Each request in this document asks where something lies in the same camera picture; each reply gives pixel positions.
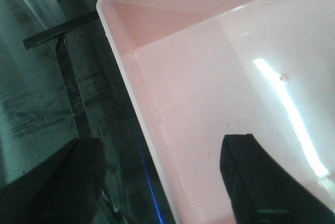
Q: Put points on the black tape strips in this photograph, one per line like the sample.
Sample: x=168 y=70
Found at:
x=66 y=67

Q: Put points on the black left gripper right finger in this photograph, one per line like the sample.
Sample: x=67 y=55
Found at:
x=261 y=191

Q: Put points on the pink plastic bin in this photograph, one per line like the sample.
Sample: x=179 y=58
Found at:
x=197 y=70

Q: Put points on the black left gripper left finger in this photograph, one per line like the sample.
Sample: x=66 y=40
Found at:
x=65 y=188

